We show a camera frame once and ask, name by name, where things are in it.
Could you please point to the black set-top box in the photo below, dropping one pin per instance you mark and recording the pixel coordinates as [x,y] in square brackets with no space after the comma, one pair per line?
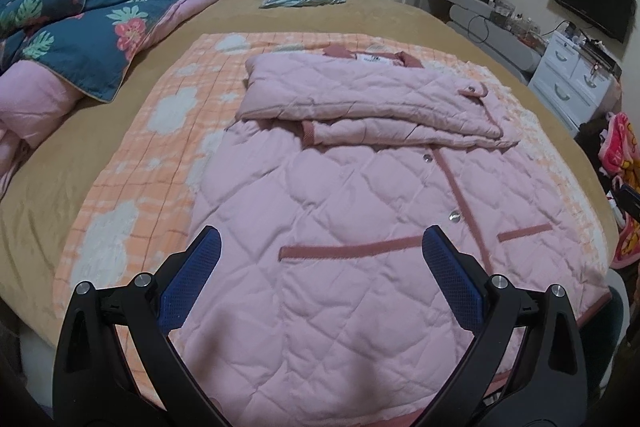
[602,54]

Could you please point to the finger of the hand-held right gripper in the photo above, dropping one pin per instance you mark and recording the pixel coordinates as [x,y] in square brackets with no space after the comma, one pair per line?
[631,199]

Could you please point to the blue floral quilt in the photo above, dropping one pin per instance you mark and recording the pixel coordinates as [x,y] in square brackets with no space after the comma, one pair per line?
[85,37]

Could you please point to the grey desk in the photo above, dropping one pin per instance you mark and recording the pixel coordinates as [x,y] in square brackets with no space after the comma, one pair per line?
[500,32]

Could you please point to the orange plaid blanket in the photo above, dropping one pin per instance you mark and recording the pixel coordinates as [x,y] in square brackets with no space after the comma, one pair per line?
[150,187]

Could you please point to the pink comforter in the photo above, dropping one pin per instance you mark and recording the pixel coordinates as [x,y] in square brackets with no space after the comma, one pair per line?
[30,97]

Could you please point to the pink quilted jacket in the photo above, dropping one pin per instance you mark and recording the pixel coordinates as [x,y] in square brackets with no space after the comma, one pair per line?
[325,207]

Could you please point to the white drawer cabinet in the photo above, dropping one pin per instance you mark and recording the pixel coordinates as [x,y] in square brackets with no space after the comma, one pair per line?
[565,77]

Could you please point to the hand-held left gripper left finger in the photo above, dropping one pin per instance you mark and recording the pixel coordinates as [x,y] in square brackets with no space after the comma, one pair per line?
[192,272]

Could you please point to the pink cartoon blanket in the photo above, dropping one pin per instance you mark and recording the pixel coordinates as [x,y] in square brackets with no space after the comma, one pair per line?
[622,147]

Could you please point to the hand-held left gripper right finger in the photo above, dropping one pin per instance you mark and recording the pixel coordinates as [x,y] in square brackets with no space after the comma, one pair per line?
[452,272]

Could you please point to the bed with tan sheet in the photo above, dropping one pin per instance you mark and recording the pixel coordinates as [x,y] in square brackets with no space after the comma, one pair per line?
[380,14]

